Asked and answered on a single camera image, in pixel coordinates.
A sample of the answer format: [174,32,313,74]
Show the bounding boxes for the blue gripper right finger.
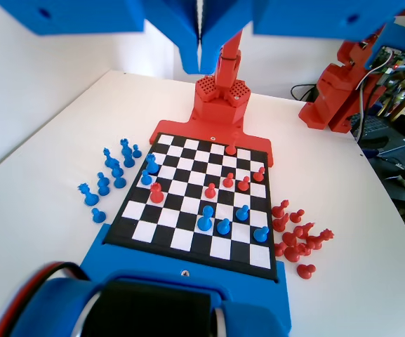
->
[201,0,405,76]

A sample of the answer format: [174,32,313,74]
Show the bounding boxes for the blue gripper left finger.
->
[0,0,201,75]

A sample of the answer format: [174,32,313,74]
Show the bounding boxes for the blue electronics housing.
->
[363,21,405,71]

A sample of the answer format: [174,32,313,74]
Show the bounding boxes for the red base plate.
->
[148,118,277,169]

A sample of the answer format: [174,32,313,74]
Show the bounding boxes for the black white chessboard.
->
[102,131,280,282]

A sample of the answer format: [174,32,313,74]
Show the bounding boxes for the wooden stool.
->
[379,86,405,122]

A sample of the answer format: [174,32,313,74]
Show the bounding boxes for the blue base plate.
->
[80,230,293,337]

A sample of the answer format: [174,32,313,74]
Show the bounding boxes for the thin black cable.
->
[288,83,317,103]

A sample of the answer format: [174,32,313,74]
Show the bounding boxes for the dark laptop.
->
[349,112,405,156]

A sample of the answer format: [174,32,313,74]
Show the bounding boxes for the red crowned chess piece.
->
[149,182,165,206]
[305,227,335,251]

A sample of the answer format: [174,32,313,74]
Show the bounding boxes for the red king chess piece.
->
[225,132,238,156]

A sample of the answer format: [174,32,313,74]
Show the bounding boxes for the green circuit board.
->
[380,45,405,67]

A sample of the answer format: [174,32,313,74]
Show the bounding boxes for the red white black servo wires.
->
[0,260,96,337]

